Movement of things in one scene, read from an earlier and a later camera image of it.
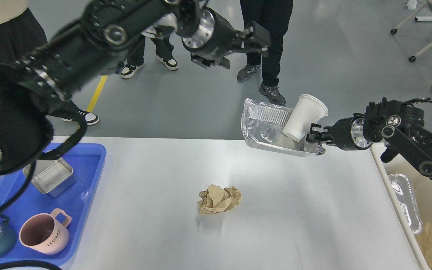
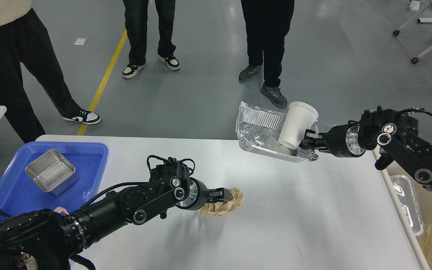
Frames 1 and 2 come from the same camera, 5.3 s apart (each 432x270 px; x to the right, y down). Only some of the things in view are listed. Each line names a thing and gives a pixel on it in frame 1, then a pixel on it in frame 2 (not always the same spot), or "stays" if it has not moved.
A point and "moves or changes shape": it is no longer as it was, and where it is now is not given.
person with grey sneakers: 276,13 stays
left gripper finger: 255,38 -> 219,195
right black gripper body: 348,134 -> 342,140
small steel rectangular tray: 51,176 stays
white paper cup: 307,111 moves or changes shape
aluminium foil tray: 262,125 moves or changes shape
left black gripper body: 216,38 -> 198,195
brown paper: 215,200 stays
